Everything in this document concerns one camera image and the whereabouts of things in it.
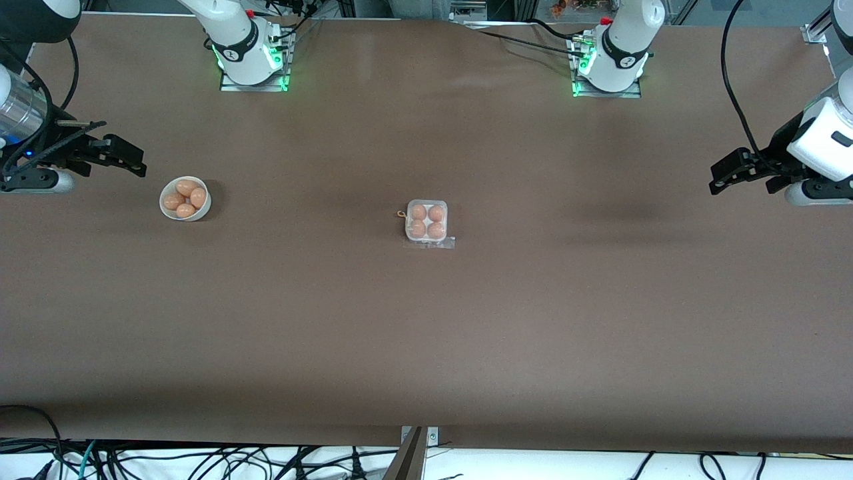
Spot clear plastic egg box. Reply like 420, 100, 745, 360
405, 199, 449, 243

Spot white round bowl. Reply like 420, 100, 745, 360
159, 175, 213, 221

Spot orange patterned item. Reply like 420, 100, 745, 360
548, 0, 604, 17

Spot dark metal bar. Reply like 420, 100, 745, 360
383, 427, 427, 480

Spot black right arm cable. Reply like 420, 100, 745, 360
0, 37, 79, 174

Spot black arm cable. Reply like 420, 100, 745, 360
0, 37, 79, 174
722, 0, 764, 161

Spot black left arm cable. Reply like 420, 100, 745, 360
722, 0, 764, 161

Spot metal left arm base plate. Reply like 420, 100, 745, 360
570, 72, 643, 99

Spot aluminium frame profile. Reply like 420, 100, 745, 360
802, 0, 853, 45

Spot black cable bundle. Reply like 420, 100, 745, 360
257, 0, 334, 41

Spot tangled black cables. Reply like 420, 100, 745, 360
0, 437, 401, 480

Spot small metal bracket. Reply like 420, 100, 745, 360
400, 427, 439, 449

